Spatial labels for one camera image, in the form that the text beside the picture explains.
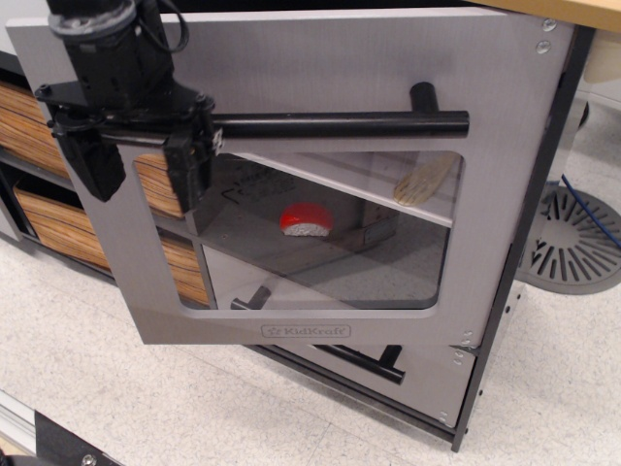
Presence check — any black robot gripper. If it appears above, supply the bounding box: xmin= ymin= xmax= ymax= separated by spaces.
xmin=37 ymin=21 xmax=221 ymax=213

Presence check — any black oven door handle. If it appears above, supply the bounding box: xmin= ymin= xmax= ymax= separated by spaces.
xmin=213 ymin=82 xmax=471 ymax=139

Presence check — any grey toy oven door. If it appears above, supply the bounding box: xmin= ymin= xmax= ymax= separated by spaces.
xmin=5 ymin=6 xmax=574 ymax=347

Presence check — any grey oven shelf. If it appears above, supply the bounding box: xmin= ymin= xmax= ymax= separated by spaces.
xmin=236 ymin=151 xmax=463 ymax=228

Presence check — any lower wood-grain storage bin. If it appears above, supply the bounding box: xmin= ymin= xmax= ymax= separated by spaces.
xmin=13 ymin=177 xmax=209 ymax=307

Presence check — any wood-grain storage bin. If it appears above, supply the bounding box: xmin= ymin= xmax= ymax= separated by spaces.
xmin=13 ymin=177 xmax=209 ymax=307
xmin=1 ymin=80 xmax=183 ymax=219

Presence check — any upper wood-grain storage bin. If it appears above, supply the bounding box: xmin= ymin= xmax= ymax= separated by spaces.
xmin=1 ymin=80 xmax=183 ymax=219

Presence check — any red white toy food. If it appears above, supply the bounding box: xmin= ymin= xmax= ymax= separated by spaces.
xmin=279 ymin=202 xmax=334 ymax=237

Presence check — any wooden slotted spatula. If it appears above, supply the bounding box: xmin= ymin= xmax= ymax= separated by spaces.
xmin=393 ymin=151 xmax=460 ymax=207

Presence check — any grey slotted chair base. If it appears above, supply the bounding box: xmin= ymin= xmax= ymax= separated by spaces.
xmin=516 ymin=185 xmax=620 ymax=295

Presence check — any light wooden countertop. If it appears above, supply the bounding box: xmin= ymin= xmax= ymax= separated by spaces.
xmin=476 ymin=0 xmax=620 ymax=33

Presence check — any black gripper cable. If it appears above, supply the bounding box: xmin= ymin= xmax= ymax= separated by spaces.
xmin=130 ymin=0 xmax=191 ymax=54

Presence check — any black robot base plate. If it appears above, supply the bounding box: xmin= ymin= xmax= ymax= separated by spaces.
xmin=34 ymin=411 xmax=119 ymax=466

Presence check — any black drawer handle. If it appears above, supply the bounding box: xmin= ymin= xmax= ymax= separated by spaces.
xmin=230 ymin=284 xmax=406 ymax=386

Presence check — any black toy kitchen frame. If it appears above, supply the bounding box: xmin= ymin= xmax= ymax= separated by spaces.
xmin=0 ymin=23 xmax=597 ymax=452

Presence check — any blue cable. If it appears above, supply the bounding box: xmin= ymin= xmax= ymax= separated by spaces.
xmin=545 ymin=174 xmax=621 ymax=249

